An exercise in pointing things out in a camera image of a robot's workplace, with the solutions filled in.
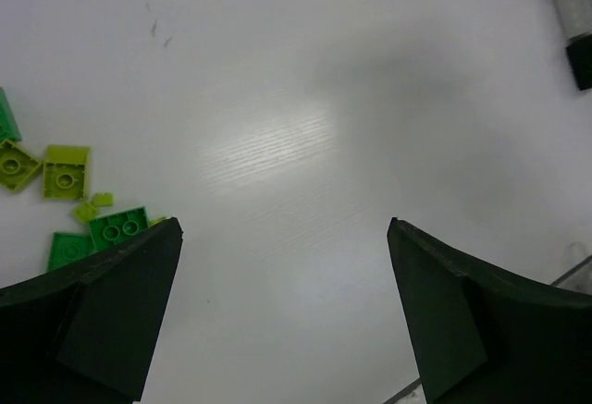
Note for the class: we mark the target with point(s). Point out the yellow-green lego brick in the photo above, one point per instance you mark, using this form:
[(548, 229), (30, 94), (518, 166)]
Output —
[(65, 172)]

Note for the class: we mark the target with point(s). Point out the tiny yellow-green lego stud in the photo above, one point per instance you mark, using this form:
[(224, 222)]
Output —
[(103, 199)]

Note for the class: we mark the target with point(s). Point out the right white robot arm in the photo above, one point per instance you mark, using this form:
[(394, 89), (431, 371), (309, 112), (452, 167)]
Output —
[(575, 20)]

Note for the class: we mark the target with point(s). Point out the large green lego brick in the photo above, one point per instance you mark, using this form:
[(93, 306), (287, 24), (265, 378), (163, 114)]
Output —
[(109, 230)]

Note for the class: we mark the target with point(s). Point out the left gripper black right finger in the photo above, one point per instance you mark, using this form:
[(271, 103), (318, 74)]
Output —
[(482, 334)]

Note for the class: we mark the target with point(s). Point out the small yellow-green lego piece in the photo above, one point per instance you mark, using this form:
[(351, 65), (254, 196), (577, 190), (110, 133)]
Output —
[(85, 212)]

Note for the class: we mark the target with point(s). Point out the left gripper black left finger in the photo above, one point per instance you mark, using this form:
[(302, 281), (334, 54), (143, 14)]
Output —
[(86, 332)]

